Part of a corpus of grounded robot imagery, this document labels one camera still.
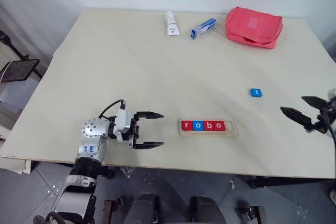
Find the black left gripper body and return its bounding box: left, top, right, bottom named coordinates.
left=128, top=112, right=141, bottom=149

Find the white cream tube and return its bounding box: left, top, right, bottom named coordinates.
left=164, top=11, right=181, bottom=36

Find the red fabric pouch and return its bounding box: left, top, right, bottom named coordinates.
left=225, top=6, right=284, bottom=49

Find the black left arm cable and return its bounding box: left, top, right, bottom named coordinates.
left=98, top=99, right=127, bottom=120

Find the brown metal bracket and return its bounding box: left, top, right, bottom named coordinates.
left=103, top=199, right=114, bottom=224
left=237, top=205, right=267, bottom=222

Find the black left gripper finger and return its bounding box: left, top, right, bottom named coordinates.
left=133, top=141, right=165, bottom=150
left=135, top=111, right=165, bottom=120

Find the dark rounded shape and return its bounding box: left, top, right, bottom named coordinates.
left=123, top=193, right=161, bottom=224

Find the wooden letter tile tray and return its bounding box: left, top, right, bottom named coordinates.
left=179, top=119, right=239, bottom=138

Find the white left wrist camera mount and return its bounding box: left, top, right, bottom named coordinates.
left=113, top=108, right=135, bottom=144

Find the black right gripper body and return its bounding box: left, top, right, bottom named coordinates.
left=304, top=104, right=330, bottom=134

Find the blue toothpaste box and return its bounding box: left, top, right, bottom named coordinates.
left=191, top=18, right=217, bottom=39

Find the black tablet screen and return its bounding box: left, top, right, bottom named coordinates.
left=0, top=59, right=40, bottom=83

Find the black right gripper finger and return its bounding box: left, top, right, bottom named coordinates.
left=301, top=95, right=328, bottom=110
left=280, top=106, right=314, bottom=132

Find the black tablet stand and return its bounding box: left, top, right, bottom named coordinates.
left=0, top=30, right=43, bottom=79

